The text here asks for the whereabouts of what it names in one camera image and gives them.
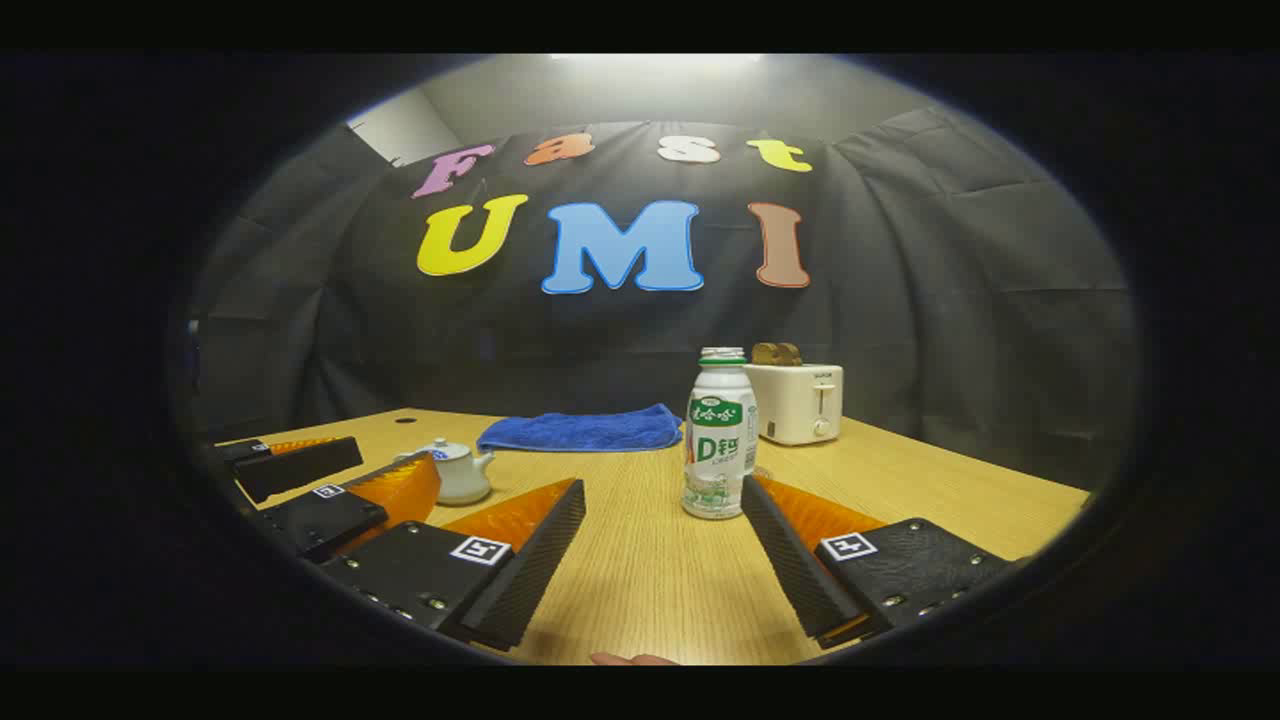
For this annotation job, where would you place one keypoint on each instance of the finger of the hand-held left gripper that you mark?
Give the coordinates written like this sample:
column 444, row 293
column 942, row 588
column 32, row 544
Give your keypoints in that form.
column 300, row 468
column 325, row 520

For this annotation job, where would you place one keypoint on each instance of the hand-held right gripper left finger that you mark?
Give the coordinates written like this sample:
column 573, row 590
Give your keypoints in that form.
column 535, row 570

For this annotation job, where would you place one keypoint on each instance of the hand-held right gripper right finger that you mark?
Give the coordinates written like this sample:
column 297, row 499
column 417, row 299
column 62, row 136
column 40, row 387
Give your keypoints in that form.
column 790, row 570

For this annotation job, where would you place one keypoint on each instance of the white ceramic teacup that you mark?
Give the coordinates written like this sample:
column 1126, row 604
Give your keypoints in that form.
column 465, row 485

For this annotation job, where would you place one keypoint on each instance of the white water bottle green label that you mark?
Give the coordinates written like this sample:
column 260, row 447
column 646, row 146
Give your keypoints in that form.
column 720, row 470

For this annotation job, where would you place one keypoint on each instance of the white teacup lid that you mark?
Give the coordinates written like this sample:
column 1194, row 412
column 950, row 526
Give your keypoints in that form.
column 447, row 452

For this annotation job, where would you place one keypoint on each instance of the blue towel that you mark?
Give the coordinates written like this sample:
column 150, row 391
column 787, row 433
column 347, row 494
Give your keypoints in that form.
column 580, row 430

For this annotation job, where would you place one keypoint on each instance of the white toaster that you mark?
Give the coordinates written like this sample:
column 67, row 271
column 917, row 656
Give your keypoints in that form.
column 795, row 400

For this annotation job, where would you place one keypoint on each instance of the brown bread slice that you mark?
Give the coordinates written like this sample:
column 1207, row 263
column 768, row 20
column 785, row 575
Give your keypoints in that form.
column 777, row 354

